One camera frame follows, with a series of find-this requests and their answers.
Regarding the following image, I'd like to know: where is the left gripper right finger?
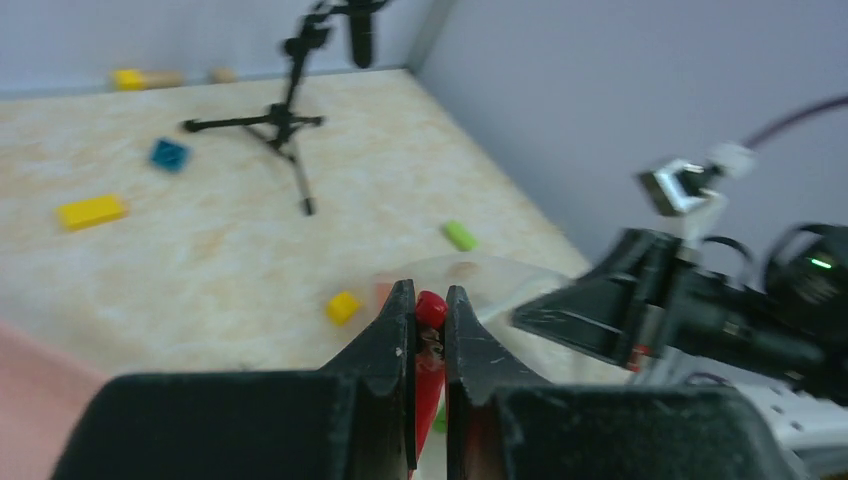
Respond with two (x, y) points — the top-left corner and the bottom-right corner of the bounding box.
(445, 286), (805, 479)

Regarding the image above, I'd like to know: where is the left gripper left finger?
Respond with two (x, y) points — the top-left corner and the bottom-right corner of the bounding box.
(53, 280), (417, 479)

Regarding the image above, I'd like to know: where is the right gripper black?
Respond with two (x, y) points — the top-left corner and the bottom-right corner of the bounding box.
(511, 228), (847, 405)

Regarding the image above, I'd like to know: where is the red toy chili pepper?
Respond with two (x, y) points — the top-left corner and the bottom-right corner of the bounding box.
(414, 290), (448, 459)

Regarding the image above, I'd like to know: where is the clear dotted zip top bag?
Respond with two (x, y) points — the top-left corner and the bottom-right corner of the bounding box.
(370, 254), (637, 480)

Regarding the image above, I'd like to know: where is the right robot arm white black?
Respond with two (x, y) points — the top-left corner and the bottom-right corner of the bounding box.
(511, 223), (847, 478)

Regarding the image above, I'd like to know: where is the small yellow cube block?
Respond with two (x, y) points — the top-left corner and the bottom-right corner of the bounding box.
(325, 291), (362, 325)

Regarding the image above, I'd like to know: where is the green cylinder block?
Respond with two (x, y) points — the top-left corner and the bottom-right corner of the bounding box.
(442, 220), (478, 252)

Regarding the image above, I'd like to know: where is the black microphone tripod stand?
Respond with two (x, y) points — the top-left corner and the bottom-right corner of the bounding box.
(181, 1), (388, 216)

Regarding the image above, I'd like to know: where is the pink perforated plastic basket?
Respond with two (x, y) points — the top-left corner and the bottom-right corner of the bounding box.
(1, 323), (109, 479)

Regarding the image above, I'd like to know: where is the blue square block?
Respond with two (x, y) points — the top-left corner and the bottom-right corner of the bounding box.
(149, 138), (190, 174)

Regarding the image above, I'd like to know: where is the yellow rectangular block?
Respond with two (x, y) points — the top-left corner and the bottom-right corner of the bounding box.
(56, 194), (129, 232)

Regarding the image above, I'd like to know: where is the yellow and wood cylinder block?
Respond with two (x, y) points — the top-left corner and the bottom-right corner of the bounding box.
(110, 69), (185, 91)

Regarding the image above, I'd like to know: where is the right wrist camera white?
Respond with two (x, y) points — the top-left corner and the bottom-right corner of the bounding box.
(635, 143), (755, 241)

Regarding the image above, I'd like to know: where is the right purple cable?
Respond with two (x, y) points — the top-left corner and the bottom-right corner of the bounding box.
(741, 93), (848, 150)

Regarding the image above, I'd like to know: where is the beige block by wall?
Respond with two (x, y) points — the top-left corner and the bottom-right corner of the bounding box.
(208, 67), (238, 84)

